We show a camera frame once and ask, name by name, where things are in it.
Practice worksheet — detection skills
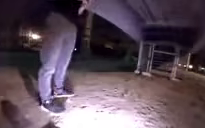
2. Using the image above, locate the dark grass strip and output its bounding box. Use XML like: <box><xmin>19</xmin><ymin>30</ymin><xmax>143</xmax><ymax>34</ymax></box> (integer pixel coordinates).
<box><xmin>0</xmin><ymin>49</ymin><xmax>138</xmax><ymax>73</ymax></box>

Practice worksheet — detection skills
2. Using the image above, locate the elevated concrete overpass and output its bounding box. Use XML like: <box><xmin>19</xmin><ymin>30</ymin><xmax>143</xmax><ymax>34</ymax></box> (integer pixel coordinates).
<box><xmin>86</xmin><ymin>0</ymin><xmax>205</xmax><ymax>81</ymax></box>

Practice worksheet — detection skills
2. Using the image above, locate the person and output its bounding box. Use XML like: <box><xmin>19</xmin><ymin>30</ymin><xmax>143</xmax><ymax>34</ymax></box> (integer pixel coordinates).
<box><xmin>37</xmin><ymin>0</ymin><xmax>91</xmax><ymax>115</ymax></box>

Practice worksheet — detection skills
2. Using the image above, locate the tree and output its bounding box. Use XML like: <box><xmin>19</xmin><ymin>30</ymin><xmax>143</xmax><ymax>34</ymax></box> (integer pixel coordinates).
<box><xmin>81</xmin><ymin>11</ymin><xmax>95</xmax><ymax>58</ymax></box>

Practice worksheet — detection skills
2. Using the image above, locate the pale bare dirt ground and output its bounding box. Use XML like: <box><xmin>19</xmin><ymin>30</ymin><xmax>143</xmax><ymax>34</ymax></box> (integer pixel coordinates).
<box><xmin>0</xmin><ymin>66</ymin><xmax>205</xmax><ymax>128</ymax></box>

